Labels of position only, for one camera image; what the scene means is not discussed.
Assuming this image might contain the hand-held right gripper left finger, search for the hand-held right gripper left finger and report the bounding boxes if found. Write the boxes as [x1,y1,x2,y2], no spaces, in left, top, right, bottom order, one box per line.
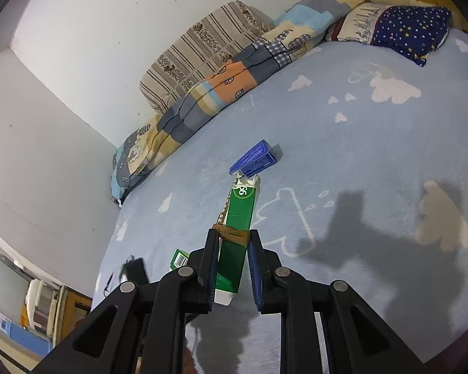
[33,228,222,374]

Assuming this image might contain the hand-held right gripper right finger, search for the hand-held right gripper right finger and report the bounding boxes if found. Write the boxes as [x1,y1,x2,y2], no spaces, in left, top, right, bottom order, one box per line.
[247,229,433,374]

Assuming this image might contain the green carton with rubber band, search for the green carton with rubber band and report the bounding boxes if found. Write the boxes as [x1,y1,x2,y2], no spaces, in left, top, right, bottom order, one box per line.
[214,175,262,305]

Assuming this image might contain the small green barcode box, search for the small green barcode box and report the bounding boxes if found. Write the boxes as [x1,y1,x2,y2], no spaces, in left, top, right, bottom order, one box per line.
[169,248,190,271]

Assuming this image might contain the small black device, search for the small black device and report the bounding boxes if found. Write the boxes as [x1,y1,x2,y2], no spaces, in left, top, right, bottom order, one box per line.
[103,256,149,295]

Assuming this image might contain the flat blue box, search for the flat blue box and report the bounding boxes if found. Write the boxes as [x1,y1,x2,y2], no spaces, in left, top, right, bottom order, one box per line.
[229,139,277,177]

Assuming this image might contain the brown cabinet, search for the brown cabinet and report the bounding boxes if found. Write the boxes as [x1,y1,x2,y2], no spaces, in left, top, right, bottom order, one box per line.
[56,286,92,343]

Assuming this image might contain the white appliance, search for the white appliance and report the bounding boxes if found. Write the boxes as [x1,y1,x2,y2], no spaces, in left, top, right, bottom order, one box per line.
[25,278,61,336]

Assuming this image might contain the blue cloud-print bed sheet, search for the blue cloud-print bed sheet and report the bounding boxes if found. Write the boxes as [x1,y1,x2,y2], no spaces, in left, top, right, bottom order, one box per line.
[91,27,468,374]

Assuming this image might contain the patchwork quilt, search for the patchwork quilt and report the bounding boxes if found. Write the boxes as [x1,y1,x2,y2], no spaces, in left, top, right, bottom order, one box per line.
[111,0,369,205]

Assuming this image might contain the blue plastic bin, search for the blue plastic bin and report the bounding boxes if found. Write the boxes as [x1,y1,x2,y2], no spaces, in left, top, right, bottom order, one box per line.
[2,319,51,359]

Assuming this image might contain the striped beige pillow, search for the striped beige pillow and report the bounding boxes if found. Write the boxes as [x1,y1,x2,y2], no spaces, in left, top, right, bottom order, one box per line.
[139,1,275,112]

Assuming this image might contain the white patterned pillow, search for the white patterned pillow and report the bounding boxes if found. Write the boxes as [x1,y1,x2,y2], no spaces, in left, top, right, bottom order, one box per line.
[325,2,388,44]

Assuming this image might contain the navy star-print pillow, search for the navy star-print pillow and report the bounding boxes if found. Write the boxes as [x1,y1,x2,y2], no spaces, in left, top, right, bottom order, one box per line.
[370,6,452,67]

